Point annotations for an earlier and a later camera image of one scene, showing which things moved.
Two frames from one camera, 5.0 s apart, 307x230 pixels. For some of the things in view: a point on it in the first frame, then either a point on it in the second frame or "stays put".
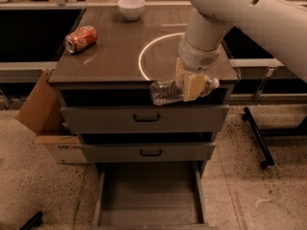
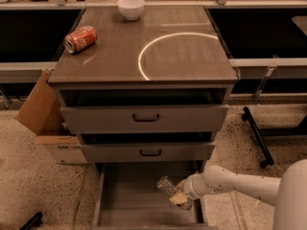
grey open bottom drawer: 151,195 stays put
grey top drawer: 142,119 stays put
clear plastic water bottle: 167,91 to 168,188
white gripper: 196,58 to 192,186
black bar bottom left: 34,221 stays put
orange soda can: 82,37 stays put
